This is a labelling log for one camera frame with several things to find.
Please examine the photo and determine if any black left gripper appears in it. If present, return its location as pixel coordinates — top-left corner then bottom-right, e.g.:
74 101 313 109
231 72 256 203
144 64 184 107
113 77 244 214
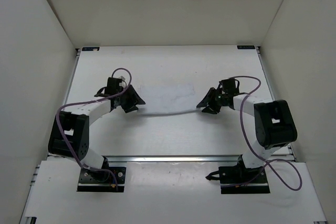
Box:
117 84 145 113

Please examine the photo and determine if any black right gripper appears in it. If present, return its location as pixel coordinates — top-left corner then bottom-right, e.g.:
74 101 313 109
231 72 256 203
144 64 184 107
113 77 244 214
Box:
197 88 227 114

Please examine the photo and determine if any white skirt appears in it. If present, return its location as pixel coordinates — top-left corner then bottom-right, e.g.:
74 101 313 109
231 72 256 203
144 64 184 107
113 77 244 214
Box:
138 84 198 116

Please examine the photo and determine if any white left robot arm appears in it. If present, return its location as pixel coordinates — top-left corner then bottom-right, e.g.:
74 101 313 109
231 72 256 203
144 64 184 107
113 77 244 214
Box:
48 77 145 184

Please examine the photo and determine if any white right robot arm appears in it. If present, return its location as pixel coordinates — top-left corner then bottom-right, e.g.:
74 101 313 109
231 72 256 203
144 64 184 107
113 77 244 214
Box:
196 77 297 182

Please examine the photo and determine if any right blue table label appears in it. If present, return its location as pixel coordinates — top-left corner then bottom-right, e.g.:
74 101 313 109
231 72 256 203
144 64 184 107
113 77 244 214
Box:
237 45 255 50

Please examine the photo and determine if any blue table label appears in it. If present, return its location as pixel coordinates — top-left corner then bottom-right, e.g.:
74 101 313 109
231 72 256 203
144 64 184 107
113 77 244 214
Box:
237 45 255 50
81 47 100 51

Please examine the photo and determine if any left blue table label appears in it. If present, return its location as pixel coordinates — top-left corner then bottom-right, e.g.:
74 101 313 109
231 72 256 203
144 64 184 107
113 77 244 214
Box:
81 47 100 51

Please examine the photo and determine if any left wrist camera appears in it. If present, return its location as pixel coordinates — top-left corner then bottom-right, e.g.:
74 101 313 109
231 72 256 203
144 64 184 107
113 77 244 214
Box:
119 76 127 88

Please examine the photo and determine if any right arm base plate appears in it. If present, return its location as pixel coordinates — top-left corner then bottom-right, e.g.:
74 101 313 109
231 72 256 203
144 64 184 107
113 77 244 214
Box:
205 164 270 195

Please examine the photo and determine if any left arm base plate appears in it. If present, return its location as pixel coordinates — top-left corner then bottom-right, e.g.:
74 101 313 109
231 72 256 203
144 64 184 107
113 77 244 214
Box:
77 166 127 193

